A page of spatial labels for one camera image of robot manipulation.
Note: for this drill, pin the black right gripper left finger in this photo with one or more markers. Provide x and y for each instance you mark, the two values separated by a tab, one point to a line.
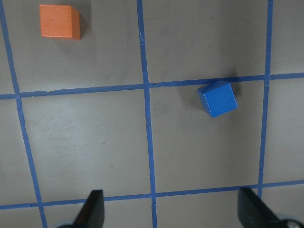
92	213

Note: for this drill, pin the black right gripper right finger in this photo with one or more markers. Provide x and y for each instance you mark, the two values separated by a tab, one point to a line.
252	212

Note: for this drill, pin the blue wooden block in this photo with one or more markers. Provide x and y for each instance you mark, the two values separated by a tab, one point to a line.
217	98

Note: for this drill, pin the orange wooden block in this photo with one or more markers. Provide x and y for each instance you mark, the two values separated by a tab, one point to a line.
59	21

